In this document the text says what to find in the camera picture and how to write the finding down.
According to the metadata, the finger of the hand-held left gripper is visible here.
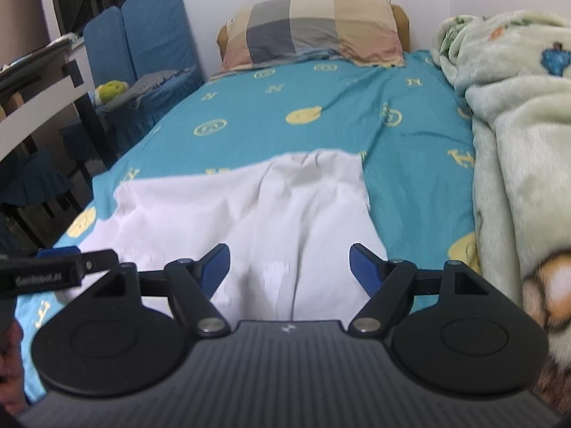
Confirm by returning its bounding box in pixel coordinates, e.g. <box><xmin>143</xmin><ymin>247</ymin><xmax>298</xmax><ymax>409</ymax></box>
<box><xmin>80</xmin><ymin>250</ymin><xmax>120</xmax><ymax>278</ymax></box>
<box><xmin>37</xmin><ymin>246</ymin><xmax>81</xmax><ymax>259</ymax></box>

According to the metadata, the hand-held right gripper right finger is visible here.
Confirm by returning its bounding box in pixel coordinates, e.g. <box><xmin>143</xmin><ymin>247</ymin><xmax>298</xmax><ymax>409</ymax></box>
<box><xmin>347</xmin><ymin>244</ymin><xmax>502</xmax><ymax>335</ymax></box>

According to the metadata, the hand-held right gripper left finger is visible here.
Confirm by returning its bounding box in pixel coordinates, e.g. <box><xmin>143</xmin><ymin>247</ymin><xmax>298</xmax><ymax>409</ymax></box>
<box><xmin>78</xmin><ymin>244</ymin><xmax>233</xmax><ymax>338</ymax></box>

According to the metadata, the white shirt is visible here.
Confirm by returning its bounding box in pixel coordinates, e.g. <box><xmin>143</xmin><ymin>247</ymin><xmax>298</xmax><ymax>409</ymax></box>
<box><xmin>58</xmin><ymin>149</ymin><xmax>388</xmax><ymax>322</ymax></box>

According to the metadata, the person's left hand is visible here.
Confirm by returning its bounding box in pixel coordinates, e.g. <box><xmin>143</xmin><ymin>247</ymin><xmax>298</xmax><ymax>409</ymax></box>
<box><xmin>0</xmin><ymin>320</ymin><xmax>25</xmax><ymax>406</ymax></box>

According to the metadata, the blue covered chair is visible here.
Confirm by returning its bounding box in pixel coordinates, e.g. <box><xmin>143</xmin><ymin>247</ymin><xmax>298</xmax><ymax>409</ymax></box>
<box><xmin>83</xmin><ymin>6</ymin><xmax>148</xmax><ymax>152</ymax></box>
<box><xmin>120</xmin><ymin>0</ymin><xmax>206</xmax><ymax>143</ymax></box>
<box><xmin>0</xmin><ymin>147</ymin><xmax>96</xmax><ymax>237</ymax></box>

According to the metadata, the bed with teal printed sheet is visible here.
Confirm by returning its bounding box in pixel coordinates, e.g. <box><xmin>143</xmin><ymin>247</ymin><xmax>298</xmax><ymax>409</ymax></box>
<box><xmin>15</xmin><ymin>49</ymin><xmax>482</xmax><ymax>404</ymax></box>

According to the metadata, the wooden table with black legs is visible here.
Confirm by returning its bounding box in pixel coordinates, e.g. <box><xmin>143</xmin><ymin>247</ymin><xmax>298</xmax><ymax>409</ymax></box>
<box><xmin>0</xmin><ymin>38</ymin><xmax>119</xmax><ymax>170</ymax></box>

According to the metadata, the yellow-green plush toy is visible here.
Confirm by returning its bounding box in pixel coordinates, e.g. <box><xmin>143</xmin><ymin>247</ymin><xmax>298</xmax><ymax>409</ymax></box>
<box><xmin>91</xmin><ymin>81</ymin><xmax>130</xmax><ymax>107</ymax></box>

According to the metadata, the grey cloth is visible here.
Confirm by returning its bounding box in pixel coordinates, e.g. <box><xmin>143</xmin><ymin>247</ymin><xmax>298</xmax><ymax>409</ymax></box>
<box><xmin>105</xmin><ymin>68</ymin><xmax>192</xmax><ymax>110</ymax></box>

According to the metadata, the pale green fleece blanket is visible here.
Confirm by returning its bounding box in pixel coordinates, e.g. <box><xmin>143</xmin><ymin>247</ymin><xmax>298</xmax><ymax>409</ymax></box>
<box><xmin>430</xmin><ymin>9</ymin><xmax>571</xmax><ymax>415</ymax></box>

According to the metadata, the brown refrigerator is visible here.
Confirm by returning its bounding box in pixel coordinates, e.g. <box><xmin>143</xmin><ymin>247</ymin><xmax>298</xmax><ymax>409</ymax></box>
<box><xmin>0</xmin><ymin>0</ymin><xmax>52</xmax><ymax>65</ymax></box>

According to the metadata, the orange-brown cushion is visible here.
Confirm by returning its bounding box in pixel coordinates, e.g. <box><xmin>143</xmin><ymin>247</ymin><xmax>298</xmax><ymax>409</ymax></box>
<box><xmin>217</xmin><ymin>4</ymin><xmax>411</xmax><ymax>68</ymax></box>

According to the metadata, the plaid pillow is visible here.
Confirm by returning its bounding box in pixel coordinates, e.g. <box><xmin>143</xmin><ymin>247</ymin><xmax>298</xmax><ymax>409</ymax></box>
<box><xmin>221</xmin><ymin>0</ymin><xmax>406</xmax><ymax>72</ymax></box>

